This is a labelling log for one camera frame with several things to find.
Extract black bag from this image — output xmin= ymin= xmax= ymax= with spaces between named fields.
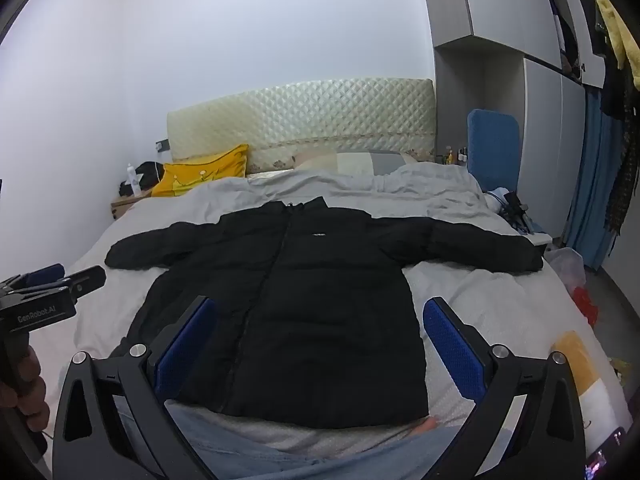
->
xmin=118 ymin=161 xmax=166 ymax=197

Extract white cloth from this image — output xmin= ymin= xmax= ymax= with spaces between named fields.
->
xmin=484 ymin=187 xmax=511 ymax=213

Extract clear plastic bag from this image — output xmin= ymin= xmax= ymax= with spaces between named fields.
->
xmin=547 ymin=246 xmax=586 ymax=293

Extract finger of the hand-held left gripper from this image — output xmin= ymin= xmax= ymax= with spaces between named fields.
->
xmin=19 ymin=263 xmax=66 ymax=287
xmin=47 ymin=265 xmax=108 ymax=302

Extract blue curtain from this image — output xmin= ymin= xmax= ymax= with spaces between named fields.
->
xmin=562 ymin=87 xmax=626 ymax=258

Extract yellow fuzzy garment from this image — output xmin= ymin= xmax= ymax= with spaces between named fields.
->
xmin=592 ymin=0 xmax=640 ymax=86

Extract hanging dark clothes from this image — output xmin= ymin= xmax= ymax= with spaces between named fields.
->
xmin=597 ymin=50 xmax=640 ymax=236

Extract black puffer jacket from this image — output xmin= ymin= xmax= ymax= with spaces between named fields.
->
xmin=104 ymin=197 xmax=546 ymax=430

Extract grey patchwork pillow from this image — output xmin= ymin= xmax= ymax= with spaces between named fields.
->
xmin=292 ymin=150 xmax=418 ymax=177

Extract row of small bottles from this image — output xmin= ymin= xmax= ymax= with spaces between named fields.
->
xmin=437 ymin=146 xmax=469 ymax=166

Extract black phone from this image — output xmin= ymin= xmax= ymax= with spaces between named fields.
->
xmin=584 ymin=426 xmax=627 ymax=480

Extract person's legs in jeans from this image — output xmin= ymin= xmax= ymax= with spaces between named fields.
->
xmin=165 ymin=400 xmax=468 ymax=480

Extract cream textured pillow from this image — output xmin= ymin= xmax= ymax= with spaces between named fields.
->
xmin=166 ymin=78 xmax=436 ymax=176

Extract yellow and white box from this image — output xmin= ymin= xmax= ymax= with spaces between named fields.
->
xmin=550 ymin=331 xmax=632 ymax=453

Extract wooden nightstand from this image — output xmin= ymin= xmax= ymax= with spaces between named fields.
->
xmin=111 ymin=190 xmax=156 ymax=221

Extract red plastic bag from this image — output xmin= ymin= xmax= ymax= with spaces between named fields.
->
xmin=572 ymin=286 xmax=599 ymax=328

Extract grey wardrobe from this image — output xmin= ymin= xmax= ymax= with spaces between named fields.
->
xmin=417 ymin=0 xmax=606 ymax=236

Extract grey bed blanket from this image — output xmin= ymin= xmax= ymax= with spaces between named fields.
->
xmin=30 ymin=162 xmax=632 ymax=461

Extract black tool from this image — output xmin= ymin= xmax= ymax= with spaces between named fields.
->
xmin=502 ymin=190 xmax=532 ymax=235

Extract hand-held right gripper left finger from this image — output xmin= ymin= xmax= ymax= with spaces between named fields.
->
xmin=51 ymin=296 xmax=219 ymax=480

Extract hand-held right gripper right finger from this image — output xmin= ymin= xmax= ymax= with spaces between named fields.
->
xmin=422 ymin=297 xmax=587 ymax=480

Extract person's left hand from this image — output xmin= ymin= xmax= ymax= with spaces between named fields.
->
xmin=0 ymin=344 xmax=51 ymax=434

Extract yellow pillow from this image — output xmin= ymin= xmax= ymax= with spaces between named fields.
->
xmin=151 ymin=144 xmax=249 ymax=198

